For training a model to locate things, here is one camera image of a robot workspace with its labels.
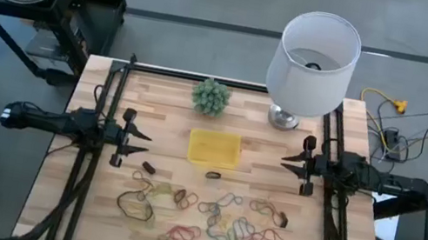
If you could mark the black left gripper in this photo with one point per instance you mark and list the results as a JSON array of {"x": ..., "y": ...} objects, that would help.
[{"x": 115, "y": 138}]

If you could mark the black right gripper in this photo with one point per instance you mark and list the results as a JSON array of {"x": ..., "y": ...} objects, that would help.
[{"x": 316, "y": 169}]

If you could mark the dark brown thick rubber band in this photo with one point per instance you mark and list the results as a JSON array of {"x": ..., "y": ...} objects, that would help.
[
  {"x": 283, "y": 220},
  {"x": 148, "y": 167}
]

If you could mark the large black rubber band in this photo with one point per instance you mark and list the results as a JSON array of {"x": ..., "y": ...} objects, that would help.
[{"x": 118, "y": 201}]

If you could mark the yellow rubber band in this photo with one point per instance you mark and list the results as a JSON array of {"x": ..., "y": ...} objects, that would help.
[
  {"x": 173, "y": 190},
  {"x": 224, "y": 221},
  {"x": 161, "y": 217}
]

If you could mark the blue grey rubber band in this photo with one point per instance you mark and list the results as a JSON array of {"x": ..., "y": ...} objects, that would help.
[{"x": 239, "y": 199}]

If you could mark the small black rubber band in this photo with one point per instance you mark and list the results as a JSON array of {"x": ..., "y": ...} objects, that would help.
[{"x": 207, "y": 174}]

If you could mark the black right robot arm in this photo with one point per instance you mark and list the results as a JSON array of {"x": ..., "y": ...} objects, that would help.
[{"x": 363, "y": 173}]

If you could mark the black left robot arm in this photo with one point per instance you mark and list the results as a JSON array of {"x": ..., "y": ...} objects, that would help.
[{"x": 46, "y": 121}]

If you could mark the yellow translucent plastic bin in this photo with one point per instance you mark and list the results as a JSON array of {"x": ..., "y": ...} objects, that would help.
[{"x": 213, "y": 148}]

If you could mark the white shade silver table lamp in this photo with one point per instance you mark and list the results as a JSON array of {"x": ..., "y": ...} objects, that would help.
[{"x": 308, "y": 88}]

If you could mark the green artificial succulent plant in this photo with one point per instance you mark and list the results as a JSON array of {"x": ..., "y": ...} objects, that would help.
[{"x": 210, "y": 97}]

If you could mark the black power strip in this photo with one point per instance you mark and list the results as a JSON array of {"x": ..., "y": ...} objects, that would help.
[{"x": 391, "y": 140}]

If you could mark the white paper sheet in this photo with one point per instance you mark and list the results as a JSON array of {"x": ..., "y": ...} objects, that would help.
[{"x": 386, "y": 230}]

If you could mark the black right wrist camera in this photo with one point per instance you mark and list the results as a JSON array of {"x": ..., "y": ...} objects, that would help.
[{"x": 310, "y": 142}]

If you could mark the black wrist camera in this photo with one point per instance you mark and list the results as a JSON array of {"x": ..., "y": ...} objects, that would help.
[
  {"x": 129, "y": 115},
  {"x": 310, "y": 142}
]

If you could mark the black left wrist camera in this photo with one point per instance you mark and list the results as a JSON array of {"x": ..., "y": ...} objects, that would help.
[{"x": 129, "y": 115}]

